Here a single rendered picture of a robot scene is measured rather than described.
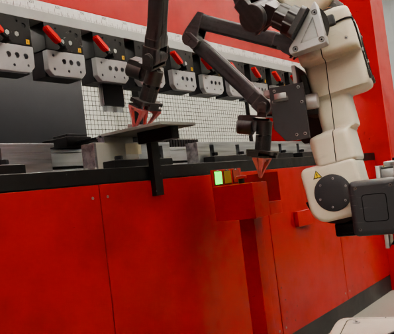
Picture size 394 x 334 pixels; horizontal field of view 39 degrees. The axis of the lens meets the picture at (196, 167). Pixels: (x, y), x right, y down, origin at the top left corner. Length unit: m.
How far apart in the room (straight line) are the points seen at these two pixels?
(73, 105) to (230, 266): 0.99
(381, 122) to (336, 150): 2.14
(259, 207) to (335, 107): 0.46
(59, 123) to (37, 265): 1.06
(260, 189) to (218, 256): 0.34
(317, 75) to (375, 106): 2.11
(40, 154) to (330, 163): 0.84
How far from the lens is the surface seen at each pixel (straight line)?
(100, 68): 1.93
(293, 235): 2.65
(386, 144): 3.74
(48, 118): 2.45
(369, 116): 3.78
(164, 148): 2.12
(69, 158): 2.13
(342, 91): 1.67
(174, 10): 2.33
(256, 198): 1.90
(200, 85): 2.37
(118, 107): 2.01
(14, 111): 2.35
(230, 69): 2.06
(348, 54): 1.67
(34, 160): 1.70
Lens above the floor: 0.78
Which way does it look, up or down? 2 degrees up
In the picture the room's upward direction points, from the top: 7 degrees counter-clockwise
